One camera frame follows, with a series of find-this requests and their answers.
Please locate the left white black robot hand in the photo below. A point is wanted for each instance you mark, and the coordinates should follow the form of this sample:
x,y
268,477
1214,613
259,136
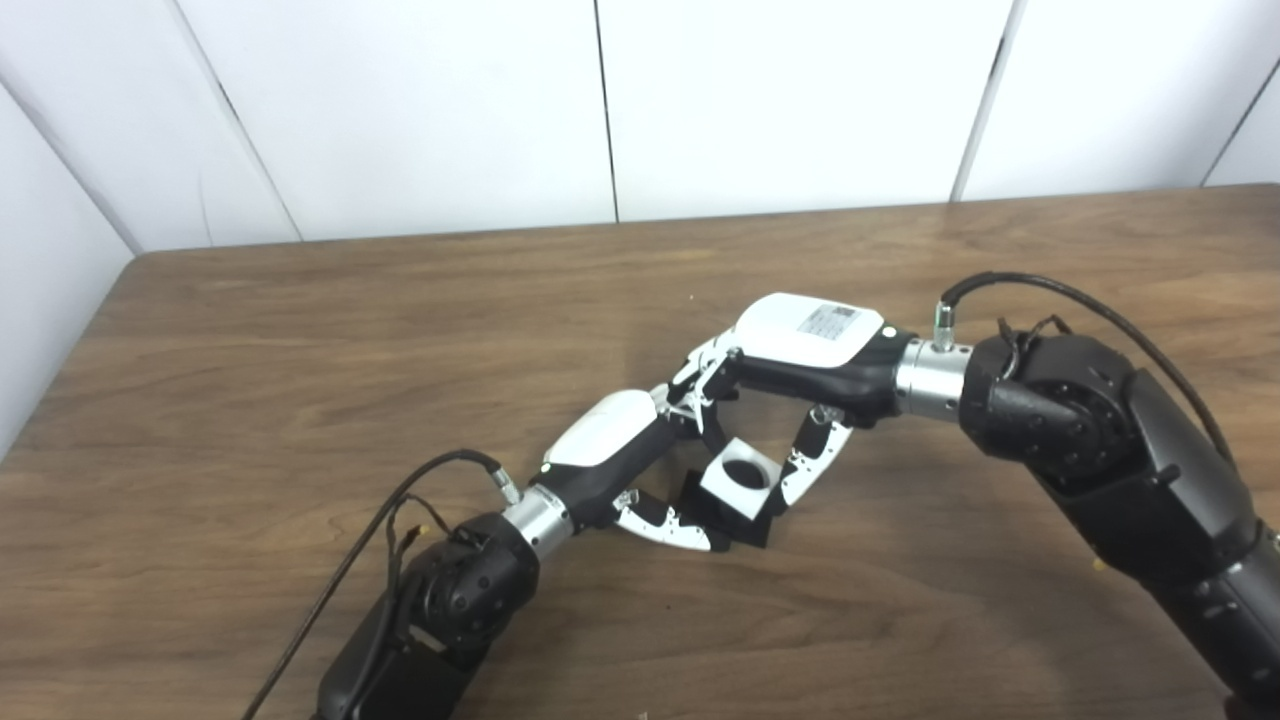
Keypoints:
x,y
610,440

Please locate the white square piece with hole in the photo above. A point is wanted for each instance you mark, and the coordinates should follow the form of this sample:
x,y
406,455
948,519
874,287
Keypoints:
x,y
730,500

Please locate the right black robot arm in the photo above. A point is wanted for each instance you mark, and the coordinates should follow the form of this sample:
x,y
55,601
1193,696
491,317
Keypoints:
x,y
1130,450

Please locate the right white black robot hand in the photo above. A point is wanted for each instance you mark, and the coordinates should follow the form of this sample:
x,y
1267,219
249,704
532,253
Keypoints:
x,y
800,335

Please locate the black peg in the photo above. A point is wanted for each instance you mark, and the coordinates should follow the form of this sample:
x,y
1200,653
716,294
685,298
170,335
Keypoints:
x,y
750,532

